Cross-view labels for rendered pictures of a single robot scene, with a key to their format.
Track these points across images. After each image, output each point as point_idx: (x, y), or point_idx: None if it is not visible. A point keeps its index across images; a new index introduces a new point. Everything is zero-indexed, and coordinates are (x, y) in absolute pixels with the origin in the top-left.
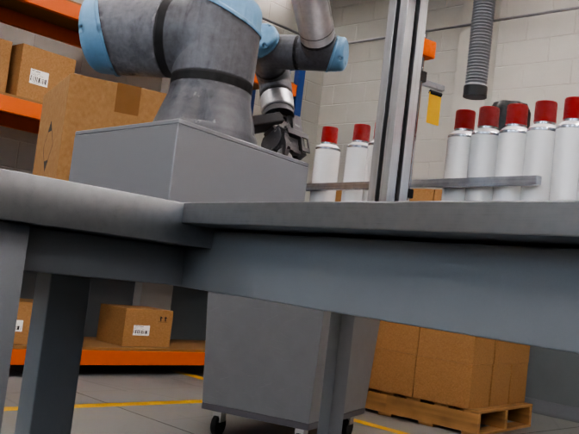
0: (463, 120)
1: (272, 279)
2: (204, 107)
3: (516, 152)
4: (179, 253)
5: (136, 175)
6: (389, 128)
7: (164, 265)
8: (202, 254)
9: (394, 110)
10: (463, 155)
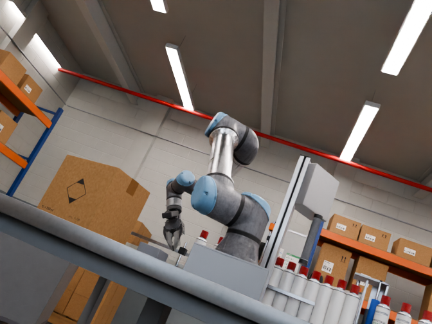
0: (281, 262)
1: None
2: (251, 252)
3: (303, 287)
4: None
5: (237, 283)
6: (269, 263)
7: None
8: None
9: (274, 257)
10: (278, 277)
